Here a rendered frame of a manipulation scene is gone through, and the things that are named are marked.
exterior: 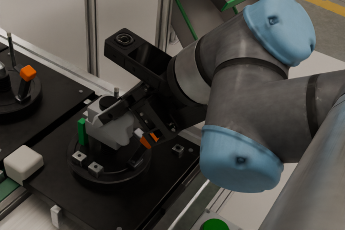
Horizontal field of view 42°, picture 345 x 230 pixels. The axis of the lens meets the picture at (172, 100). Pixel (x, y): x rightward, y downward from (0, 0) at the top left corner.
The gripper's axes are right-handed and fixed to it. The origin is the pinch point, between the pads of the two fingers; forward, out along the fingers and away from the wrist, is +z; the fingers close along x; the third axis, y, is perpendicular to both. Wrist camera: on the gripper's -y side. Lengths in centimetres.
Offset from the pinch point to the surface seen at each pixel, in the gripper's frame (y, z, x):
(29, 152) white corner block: -1.7, 12.0, -8.6
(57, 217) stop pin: 8.4, 7.9, -13.3
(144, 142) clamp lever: 6.8, -4.4, -1.0
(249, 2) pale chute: 1.3, -1.5, 46.3
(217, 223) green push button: 23.2, -6.5, -0.6
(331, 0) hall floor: 52, 102, 297
